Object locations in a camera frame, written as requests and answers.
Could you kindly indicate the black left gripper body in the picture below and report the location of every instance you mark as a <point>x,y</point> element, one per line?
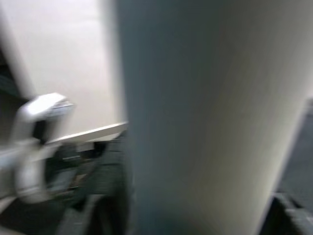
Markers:
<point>61,171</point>

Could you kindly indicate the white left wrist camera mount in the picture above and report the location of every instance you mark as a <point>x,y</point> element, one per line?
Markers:
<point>29,122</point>

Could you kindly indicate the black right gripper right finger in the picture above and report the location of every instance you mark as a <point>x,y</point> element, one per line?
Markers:
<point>288,215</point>

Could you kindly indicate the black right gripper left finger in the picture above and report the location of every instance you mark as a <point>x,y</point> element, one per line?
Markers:
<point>107,176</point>

